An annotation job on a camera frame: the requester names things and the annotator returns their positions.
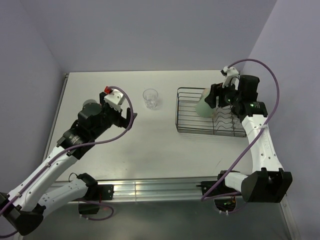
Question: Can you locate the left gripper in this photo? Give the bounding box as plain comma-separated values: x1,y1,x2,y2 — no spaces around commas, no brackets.
90,92,136,139

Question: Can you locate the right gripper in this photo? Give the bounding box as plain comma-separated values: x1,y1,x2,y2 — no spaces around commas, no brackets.
204,78,242,109

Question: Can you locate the green plastic cup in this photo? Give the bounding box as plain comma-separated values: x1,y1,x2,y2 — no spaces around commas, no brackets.
195,88,216,118

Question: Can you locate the tall clear glass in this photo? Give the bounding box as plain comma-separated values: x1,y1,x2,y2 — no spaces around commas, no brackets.
142,88,159,109

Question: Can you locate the cream floral mug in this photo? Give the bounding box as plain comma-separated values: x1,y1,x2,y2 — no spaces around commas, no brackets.
210,112,217,119

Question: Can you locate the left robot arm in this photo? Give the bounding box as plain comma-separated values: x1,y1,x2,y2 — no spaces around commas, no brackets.
0,86,137,236

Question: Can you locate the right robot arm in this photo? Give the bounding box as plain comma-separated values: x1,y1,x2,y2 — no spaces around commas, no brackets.
201,73,293,203

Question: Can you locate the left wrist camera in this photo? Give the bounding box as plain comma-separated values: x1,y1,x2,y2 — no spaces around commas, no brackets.
103,86,126,112

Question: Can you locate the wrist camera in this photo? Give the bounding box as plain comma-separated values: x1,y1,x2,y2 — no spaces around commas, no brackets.
103,86,126,112
220,66,240,88

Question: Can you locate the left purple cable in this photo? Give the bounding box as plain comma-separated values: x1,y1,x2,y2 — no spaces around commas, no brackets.
0,86,134,237

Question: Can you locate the black wire dish rack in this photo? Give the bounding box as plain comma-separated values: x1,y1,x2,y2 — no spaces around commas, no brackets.
175,87,247,138

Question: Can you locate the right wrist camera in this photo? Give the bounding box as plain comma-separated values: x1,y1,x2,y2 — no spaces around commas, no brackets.
220,66,240,88

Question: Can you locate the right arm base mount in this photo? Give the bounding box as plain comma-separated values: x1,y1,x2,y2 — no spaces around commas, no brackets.
196,179,247,198

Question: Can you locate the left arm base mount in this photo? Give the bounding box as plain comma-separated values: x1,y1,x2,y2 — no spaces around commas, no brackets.
78,184,114,216

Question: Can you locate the aluminium rail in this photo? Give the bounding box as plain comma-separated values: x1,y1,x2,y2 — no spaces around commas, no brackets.
49,176,287,205

